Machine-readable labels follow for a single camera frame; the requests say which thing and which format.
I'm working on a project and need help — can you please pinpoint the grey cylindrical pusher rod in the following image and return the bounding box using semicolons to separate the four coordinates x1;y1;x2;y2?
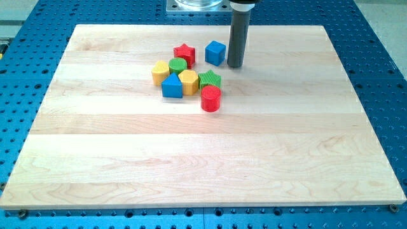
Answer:
227;0;258;68

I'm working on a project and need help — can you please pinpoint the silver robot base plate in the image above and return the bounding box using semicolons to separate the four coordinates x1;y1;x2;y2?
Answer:
165;0;231;13

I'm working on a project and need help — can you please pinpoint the yellow hexagon block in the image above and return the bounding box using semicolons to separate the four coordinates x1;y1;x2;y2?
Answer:
178;70;199;95

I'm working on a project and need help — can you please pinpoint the yellow heart block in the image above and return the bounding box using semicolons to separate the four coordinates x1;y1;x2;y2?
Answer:
151;60;170;86

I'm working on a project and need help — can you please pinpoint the green cylinder block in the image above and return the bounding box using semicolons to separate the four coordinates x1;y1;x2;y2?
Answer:
169;57;188;74

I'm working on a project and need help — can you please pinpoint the blue cube block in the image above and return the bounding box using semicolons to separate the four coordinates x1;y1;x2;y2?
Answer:
205;41;226;66

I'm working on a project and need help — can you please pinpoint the light wooden board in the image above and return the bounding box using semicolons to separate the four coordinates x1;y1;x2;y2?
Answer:
1;24;406;210

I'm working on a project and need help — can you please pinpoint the green star block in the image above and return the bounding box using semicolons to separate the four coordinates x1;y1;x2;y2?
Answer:
198;70;222;90

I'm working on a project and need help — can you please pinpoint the blue triangle block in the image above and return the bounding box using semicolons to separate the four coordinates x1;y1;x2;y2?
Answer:
162;73;183;98

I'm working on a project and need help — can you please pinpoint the red cylinder block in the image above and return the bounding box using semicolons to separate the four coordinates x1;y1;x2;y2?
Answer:
201;85;222;112

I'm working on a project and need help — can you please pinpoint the red star block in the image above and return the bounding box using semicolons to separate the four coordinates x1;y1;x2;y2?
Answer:
173;43;196;69

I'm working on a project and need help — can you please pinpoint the blue perforated table plate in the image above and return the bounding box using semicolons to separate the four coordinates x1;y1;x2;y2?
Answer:
1;1;406;228

